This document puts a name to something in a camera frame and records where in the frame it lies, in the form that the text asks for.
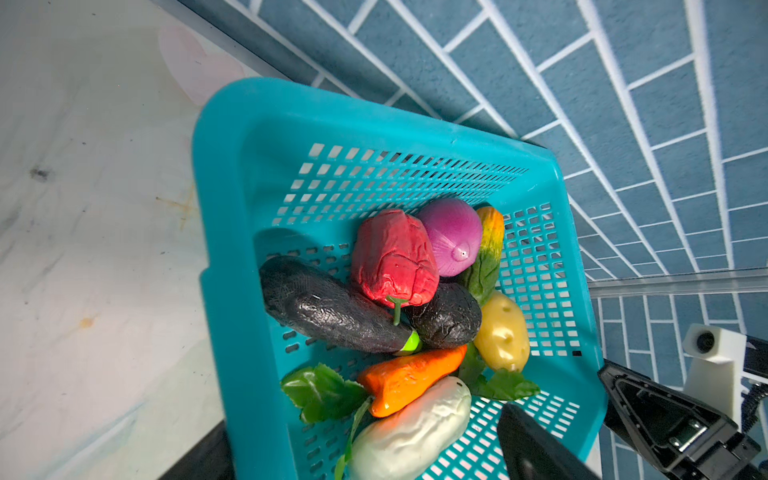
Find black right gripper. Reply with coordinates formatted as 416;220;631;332
598;360;767;479

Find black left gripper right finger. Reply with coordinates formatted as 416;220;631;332
497;402;599;480

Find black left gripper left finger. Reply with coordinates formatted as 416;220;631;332
159;421;235;480

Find yellow toy potato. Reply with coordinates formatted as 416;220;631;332
474;291;530;372

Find white toy radish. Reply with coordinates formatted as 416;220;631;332
347;376;472;479

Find green toy lettuce leaf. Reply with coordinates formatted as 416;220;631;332
280;364;369;424

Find dark toy avocado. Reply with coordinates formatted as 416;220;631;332
404;283;482;349

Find orange toy carrot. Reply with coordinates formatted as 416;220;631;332
357;345;468;418

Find toy corn cob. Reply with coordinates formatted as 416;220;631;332
458;206;505;306

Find black toy eggplant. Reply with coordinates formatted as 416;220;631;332
259;256;422;356

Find purple toy onion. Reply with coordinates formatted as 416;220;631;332
416;198;482;277

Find red toy pepper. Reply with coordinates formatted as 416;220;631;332
350;209;440;325

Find teal plastic basket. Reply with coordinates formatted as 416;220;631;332
192;78;607;479

